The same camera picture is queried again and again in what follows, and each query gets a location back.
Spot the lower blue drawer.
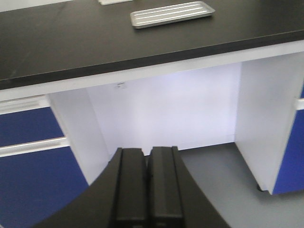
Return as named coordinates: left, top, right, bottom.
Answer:
left=0, top=147, right=88, bottom=228

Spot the blue cabinet door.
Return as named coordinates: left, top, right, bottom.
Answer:
left=272, top=93, right=304, bottom=194

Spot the blue drawer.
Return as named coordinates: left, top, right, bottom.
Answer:
left=0, top=147, right=88, bottom=228
left=0, top=107, right=64, bottom=147

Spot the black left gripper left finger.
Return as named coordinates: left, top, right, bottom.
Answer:
left=30, top=147, right=148, bottom=228

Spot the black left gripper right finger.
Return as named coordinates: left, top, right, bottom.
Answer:
left=148, top=146, right=229, bottom=228

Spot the white bin on bench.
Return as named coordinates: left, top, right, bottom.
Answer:
left=98, top=0, right=132, bottom=5

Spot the white lab bench cabinet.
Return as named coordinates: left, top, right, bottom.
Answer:
left=0, top=41, right=304, bottom=194

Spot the upper blue drawer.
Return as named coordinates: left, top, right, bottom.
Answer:
left=0, top=107, right=64, bottom=147

